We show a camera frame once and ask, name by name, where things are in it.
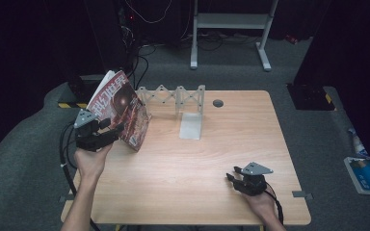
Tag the person's left hand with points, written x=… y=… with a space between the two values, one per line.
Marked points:
x=91 y=162

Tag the white metal stand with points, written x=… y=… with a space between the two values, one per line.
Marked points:
x=231 y=20

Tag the grey tape strip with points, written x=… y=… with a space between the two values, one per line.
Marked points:
x=302 y=194
x=65 y=199

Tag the red magazine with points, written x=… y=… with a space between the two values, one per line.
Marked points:
x=122 y=109

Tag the dark equipment tower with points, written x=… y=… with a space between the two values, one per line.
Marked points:
x=109 y=32

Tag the grey expandable book rack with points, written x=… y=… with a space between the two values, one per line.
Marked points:
x=189 y=125

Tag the small red floor item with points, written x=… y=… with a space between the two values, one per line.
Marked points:
x=291 y=39

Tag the blue and white box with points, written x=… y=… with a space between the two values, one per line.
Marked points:
x=366 y=176

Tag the round dark table grommet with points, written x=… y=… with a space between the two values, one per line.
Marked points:
x=218 y=103

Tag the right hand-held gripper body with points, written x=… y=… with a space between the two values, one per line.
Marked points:
x=252 y=183

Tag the black yellow striped base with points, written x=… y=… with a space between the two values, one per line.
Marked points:
x=77 y=93
x=311 y=97

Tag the person's right hand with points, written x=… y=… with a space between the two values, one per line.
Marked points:
x=261 y=205

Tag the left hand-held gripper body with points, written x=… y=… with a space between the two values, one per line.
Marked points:
x=88 y=136

